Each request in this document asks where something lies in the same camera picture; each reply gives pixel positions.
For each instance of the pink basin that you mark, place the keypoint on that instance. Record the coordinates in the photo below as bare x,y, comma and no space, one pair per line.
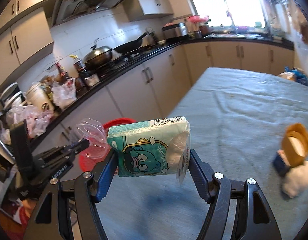
198,19

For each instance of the range hood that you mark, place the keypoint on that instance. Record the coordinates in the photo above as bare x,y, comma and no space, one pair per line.
66,10

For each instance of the white tissue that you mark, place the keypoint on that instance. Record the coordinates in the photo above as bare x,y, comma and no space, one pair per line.
295,181

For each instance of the blue plastic bag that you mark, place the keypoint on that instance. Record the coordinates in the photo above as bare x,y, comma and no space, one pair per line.
295,74

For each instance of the silver rice cooker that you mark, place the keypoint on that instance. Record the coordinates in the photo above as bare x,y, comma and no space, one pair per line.
175,32

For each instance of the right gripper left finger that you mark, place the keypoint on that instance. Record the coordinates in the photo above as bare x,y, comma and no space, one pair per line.
89,189

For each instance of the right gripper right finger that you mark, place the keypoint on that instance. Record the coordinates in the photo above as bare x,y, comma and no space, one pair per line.
215,189

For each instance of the black wok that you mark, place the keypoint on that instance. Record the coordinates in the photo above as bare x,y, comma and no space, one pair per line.
132,45

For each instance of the red plastic basket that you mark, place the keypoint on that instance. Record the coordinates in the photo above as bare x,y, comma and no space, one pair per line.
87,164

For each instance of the white plastic bag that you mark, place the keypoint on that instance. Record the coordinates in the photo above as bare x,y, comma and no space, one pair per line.
64,95

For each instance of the green tissue pack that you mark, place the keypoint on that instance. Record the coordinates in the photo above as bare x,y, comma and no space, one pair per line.
151,148

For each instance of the yellow square lid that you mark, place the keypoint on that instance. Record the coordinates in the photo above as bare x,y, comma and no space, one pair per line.
295,144

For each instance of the white rice cooker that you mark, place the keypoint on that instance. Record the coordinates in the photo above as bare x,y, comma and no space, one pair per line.
37,97

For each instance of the clear plastic cup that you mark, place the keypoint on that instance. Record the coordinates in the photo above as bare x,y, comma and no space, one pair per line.
93,131

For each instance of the grey table cloth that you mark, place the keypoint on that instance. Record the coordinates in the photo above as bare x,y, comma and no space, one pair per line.
237,121

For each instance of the white blue medicine box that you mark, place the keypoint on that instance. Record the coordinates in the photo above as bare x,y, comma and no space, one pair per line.
281,164

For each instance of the steel pot with lid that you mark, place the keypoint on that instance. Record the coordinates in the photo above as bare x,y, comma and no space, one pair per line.
98,56

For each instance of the dark sauce bottle yellow cap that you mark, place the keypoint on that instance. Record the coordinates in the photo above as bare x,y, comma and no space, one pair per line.
84,74

